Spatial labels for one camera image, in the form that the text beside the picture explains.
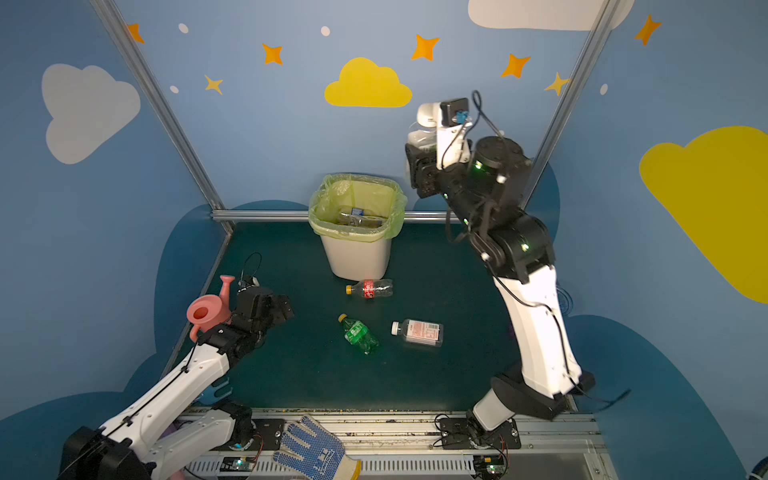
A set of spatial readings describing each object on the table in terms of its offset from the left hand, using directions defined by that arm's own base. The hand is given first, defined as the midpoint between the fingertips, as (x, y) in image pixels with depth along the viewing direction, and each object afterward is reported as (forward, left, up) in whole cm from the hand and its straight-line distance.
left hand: (280, 304), depth 84 cm
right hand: (+7, -37, +47) cm, 60 cm away
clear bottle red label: (+12, -26, -9) cm, 30 cm away
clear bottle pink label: (-3, -41, -9) cm, 42 cm away
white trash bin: (+19, -21, -3) cm, 28 cm away
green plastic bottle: (-4, -22, -10) cm, 24 cm away
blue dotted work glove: (-34, -13, -12) cm, 38 cm away
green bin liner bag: (+35, -20, +5) cm, 41 cm away
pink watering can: (-2, +21, -2) cm, 21 cm away
